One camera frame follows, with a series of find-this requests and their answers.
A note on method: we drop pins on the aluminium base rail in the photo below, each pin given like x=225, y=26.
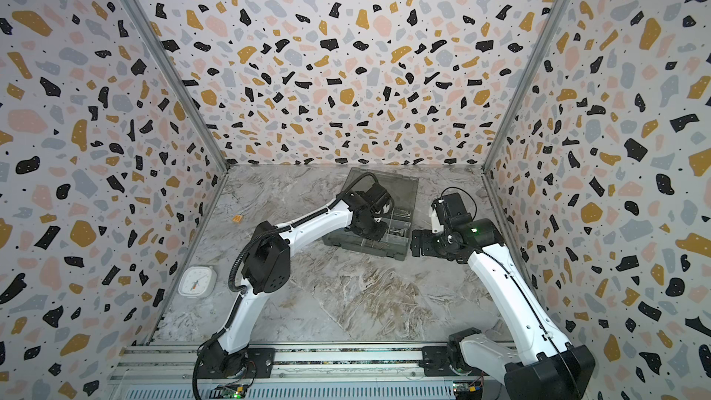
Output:
x=301, y=362

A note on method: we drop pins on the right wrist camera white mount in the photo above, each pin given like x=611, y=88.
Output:
x=438, y=216

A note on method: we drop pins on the grey plastic compartment organizer box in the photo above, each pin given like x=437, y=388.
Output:
x=394, y=197

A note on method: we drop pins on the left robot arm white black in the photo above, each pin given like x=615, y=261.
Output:
x=263, y=267

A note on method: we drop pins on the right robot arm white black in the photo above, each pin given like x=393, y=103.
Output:
x=543, y=364

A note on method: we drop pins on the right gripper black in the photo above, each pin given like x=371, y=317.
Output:
x=421, y=243

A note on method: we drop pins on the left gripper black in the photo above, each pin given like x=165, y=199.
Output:
x=382, y=228

